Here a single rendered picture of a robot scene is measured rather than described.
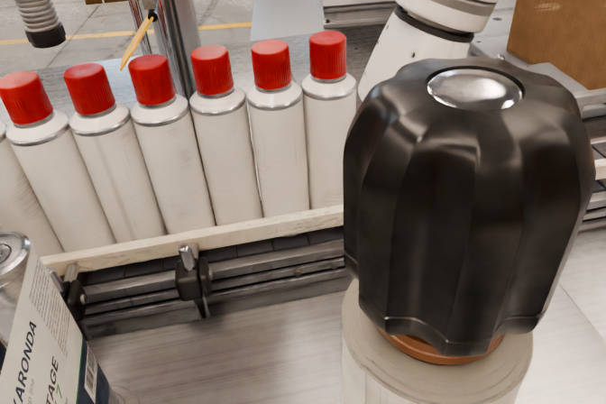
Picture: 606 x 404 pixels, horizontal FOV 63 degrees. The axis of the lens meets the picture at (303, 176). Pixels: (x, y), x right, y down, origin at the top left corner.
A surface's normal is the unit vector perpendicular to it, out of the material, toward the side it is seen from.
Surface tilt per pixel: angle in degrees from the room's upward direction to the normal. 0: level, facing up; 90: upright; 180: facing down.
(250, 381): 0
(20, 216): 90
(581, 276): 0
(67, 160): 90
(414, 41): 63
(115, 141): 90
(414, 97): 12
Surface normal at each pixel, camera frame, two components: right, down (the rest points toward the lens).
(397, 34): -0.92, -0.18
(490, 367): -0.05, -0.78
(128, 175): 0.70, 0.40
